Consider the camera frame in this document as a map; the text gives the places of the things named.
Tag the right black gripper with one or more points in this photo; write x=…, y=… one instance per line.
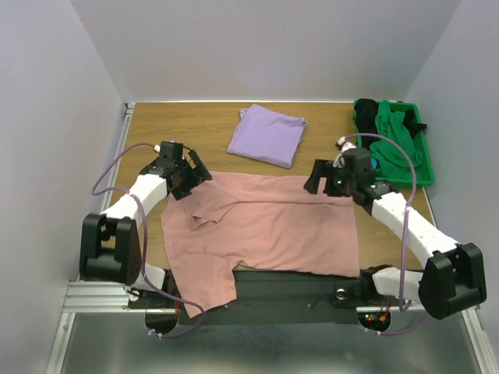
x=325, y=179

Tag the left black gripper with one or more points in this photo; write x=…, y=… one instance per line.
x=183, y=191

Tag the purple t shirt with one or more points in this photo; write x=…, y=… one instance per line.
x=267, y=136

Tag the pink printed t shirt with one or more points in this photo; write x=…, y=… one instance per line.
x=258, y=221

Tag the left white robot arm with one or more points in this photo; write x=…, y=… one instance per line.
x=110, y=247

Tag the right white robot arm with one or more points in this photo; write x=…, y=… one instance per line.
x=452, y=278

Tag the blue garment in bin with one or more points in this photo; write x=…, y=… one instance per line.
x=375, y=164

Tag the black t shirt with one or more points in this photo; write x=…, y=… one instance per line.
x=365, y=112

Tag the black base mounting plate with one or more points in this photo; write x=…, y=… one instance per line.
x=276, y=297

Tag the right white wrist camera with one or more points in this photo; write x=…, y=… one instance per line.
x=344, y=144

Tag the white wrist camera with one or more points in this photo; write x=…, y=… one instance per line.
x=168, y=147
x=344, y=144

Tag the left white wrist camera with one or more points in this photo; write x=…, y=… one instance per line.
x=168, y=147

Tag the right aluminium rail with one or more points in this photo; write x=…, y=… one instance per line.
x=415, y=307

